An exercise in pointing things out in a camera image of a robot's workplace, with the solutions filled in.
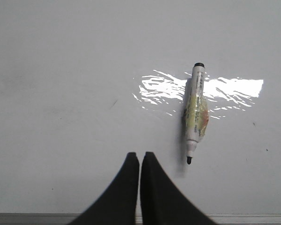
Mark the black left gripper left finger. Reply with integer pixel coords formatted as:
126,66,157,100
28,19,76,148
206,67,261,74
69,152,140,225

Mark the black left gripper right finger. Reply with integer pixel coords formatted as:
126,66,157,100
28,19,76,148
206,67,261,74
140,152,216,225

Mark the white taped whiteboard marker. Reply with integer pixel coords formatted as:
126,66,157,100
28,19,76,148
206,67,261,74
184,62,209,164

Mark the white whiteboard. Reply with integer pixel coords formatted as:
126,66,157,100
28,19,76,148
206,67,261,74
0,0,281,223

